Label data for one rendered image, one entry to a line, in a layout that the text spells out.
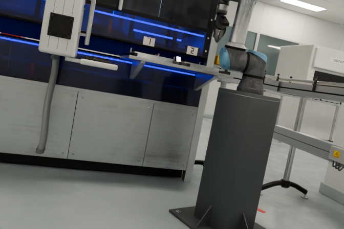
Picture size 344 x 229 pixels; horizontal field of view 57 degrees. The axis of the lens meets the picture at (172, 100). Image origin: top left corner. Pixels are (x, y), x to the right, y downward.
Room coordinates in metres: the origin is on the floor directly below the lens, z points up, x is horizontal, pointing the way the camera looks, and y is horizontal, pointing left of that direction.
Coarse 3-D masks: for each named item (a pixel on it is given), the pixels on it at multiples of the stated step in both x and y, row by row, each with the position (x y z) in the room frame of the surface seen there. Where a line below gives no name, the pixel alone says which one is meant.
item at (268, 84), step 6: (216, 66) 2.71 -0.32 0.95; (234, 72) 2.66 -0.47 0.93; (228, 78) 2.65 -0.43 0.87; (234, 78) 2.67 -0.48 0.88; (240, 78) 2.68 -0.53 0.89; (264, 78) 2.74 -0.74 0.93; (276, 78) 2.81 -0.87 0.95; (264, 84) 2.75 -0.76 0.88; (270, 84) 2.77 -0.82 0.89; (276, 84) 2.79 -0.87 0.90; (276, 90) 2.79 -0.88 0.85
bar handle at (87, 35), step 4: (92, 0) 1.69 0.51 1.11; (96, 0) 1.70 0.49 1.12; (92, 4) 1.69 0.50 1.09; (92, 8) 1.69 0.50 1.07; (92, 12) 1.69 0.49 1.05; (92, 16) 1.69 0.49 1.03; (88, 20) 1.69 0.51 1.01; (92, 20) 1.69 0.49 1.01; (88, 24) 1.69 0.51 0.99; (92, 24) 1.70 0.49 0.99; (88, 28) 1.69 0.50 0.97; (88, 32) 1.69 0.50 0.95; (84, 36) 1.69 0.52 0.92; (88, 36) 1.69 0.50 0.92; (88, 40) 1.69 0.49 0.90; (88, 44) 1.69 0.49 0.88
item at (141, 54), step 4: (128, 52) 2.31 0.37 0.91; (132, 52) 2.14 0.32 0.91; (136, 52) 2.05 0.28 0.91; (140, 56) 2.06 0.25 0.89; (144, 56) 2.07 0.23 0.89; (148, 56) 2.07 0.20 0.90; (152, 56) 2.08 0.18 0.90; (156, 56) 2.09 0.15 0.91; (160, 60) 2.10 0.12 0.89; (164, 60) 2.11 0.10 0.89; (168, 60) 2.11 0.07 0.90; (172, 60) 2.12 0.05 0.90
